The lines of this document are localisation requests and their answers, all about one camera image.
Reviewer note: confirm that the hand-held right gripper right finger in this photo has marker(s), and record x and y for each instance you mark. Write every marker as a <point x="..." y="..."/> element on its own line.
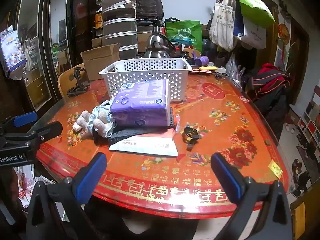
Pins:
<point x="228" y="180"/>

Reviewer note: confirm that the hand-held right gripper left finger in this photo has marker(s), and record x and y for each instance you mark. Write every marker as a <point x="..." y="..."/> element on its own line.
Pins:
<point x="88" y="180"/>

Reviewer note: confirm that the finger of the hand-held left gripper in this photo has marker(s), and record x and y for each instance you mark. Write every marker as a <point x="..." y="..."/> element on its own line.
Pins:
<point x="25" y="119"/>
<point x="47" y="131"/>

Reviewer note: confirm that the light blue cloth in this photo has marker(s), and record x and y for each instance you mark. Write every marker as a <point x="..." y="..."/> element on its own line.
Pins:
<point x="98" y="111"/>

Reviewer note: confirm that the dark grey knit cloth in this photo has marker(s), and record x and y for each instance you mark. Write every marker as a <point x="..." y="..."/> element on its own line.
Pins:
<point x="130" y="133"/>

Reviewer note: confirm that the purple tissue pack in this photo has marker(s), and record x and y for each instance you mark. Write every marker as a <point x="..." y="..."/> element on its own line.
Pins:
<point x="140" y="105"/>

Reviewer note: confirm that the white perforated plastic basket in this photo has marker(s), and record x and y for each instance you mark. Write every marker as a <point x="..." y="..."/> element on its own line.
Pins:
<point x="150" y="76"/>

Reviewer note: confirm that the beige plush toy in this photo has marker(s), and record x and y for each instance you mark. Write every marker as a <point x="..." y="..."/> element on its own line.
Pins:
<point x="83" y="121"/>

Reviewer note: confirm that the yellow sticker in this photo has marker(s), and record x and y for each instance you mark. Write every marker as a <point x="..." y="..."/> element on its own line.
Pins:
<point x="275" y="168"/>

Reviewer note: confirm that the wooden chair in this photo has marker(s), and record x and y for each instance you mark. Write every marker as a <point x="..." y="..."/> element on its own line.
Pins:
<point x="65" y="80"/>

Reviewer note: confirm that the black phone holder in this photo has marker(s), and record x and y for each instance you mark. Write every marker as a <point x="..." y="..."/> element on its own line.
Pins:
<point x="80" y="80"/>

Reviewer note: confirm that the white flat packet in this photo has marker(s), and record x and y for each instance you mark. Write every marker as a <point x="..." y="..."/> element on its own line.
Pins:
<point x="142" y="146"/>

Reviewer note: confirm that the dark wooden cabinet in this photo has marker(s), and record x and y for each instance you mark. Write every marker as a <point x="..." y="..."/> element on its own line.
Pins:
<point x="45" y="55"/>

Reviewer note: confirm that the red printed tablecloth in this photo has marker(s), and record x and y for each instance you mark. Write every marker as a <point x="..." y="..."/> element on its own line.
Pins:
<point x="212" y="110"/>

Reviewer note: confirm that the pink plastic packet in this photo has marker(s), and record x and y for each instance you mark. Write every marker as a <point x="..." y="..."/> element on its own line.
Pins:
<point x="170" y="133"/>

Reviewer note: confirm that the open cardboard box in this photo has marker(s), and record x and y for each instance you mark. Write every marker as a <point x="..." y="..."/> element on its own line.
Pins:
<point x="97" y="62"/>

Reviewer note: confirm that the shelf of boxes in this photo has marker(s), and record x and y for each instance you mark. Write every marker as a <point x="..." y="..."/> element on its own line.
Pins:
<point x="310" y="122"/>

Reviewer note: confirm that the red black backpack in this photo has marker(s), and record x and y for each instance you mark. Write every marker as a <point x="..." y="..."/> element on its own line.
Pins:
<point x="270" y="77"/>

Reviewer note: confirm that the yellow flat item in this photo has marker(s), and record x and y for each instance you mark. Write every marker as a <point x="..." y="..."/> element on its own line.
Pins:
<point x="207" y="68"/>

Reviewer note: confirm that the purple plastic cup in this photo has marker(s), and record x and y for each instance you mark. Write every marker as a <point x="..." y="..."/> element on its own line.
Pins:
<point x="202" y="60"/>

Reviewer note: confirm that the grey mesh storage tower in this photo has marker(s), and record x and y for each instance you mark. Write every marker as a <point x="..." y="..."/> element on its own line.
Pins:
<point x="120" y="30"/>

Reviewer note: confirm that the large steel kettle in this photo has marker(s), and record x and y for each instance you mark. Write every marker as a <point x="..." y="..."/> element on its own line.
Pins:
<point x="155" y="53"/>

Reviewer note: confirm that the small steel kettle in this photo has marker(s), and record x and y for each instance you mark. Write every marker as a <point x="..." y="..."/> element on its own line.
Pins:
<point x="158" y="41"/>

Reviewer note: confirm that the white and blue bag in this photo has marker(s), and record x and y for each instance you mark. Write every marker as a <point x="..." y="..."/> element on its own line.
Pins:
<point x="252" y="35"/>

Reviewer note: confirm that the green shopping bag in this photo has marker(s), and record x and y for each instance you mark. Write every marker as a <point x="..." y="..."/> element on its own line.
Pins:
<point x="185" y="33"/>

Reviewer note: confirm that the white canvas tote bag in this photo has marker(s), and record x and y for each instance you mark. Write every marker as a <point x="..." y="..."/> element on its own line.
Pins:
<point x="221" y="22"/>

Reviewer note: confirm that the black plastic bag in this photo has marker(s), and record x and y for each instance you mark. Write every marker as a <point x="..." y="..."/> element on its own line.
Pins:
<point x="150" y="5"/>

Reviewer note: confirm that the lime green hanging bag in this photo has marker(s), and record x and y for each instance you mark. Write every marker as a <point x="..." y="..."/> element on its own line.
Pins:
<point x="252" y="7"/>

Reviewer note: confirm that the red wall decoration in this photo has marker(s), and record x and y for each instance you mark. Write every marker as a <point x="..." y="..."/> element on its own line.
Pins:
<point x="283" y="30"/>

